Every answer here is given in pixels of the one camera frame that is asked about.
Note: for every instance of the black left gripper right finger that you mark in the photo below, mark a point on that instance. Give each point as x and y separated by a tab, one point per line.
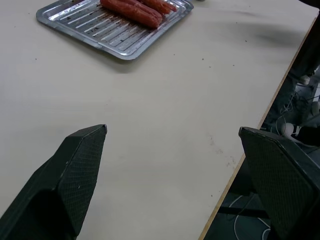
282	180

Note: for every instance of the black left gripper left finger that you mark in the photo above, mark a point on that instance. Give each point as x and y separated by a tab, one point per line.
57	185

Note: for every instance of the white shoe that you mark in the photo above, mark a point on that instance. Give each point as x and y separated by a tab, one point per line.
304	79

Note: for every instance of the ribbed silver metal tray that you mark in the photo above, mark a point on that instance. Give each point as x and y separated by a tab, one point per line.
113	28

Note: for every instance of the large red sausage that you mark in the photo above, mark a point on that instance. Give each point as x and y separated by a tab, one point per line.
132	11

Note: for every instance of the thin red sausage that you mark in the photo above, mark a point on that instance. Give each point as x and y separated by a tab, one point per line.
161	5

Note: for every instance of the black table frame bar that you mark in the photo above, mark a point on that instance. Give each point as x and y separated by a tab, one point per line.
243	212

